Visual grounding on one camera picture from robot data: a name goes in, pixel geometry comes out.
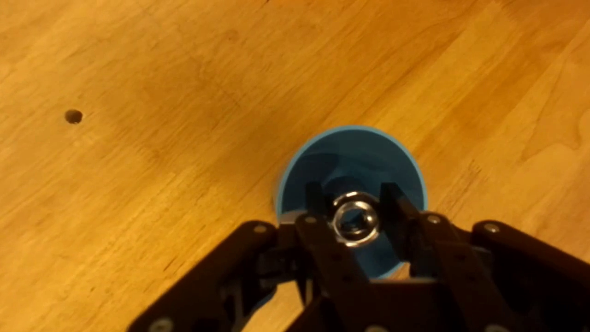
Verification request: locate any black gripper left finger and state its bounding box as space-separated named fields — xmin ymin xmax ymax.
xmin=126 ymin=181 xmax=378 ymax=332

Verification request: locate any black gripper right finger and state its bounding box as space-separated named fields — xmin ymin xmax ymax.
xmin=380 ymin=182 xmax=590 ymax=332

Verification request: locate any silver metal nut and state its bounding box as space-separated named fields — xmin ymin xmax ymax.
xmin=330 ymin=192 xmax=380 ymax=247

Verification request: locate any blue plastic cup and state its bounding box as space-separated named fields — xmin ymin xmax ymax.
xmin=273 ymin=125 xmax=428 ymax=278

